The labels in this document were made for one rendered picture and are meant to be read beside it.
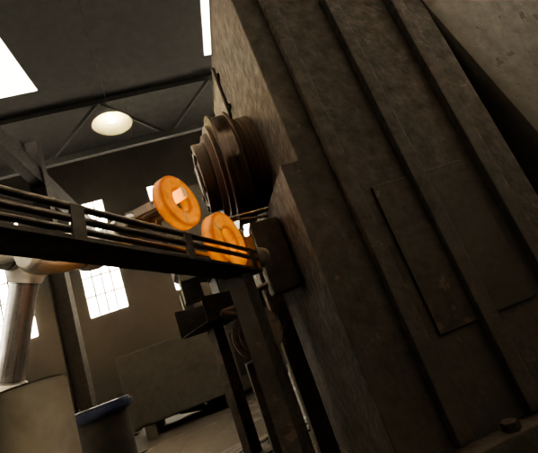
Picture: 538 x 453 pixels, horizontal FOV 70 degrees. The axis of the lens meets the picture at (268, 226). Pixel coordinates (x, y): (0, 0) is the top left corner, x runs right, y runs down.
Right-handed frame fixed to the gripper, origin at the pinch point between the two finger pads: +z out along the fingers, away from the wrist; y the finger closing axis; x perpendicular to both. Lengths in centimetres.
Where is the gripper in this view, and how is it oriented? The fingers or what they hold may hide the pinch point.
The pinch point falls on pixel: (175, 198)
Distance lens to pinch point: 109.4
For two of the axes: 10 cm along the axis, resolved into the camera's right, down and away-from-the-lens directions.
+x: -3.8, -8.8, 2.8
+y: -4.5, -0.9, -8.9
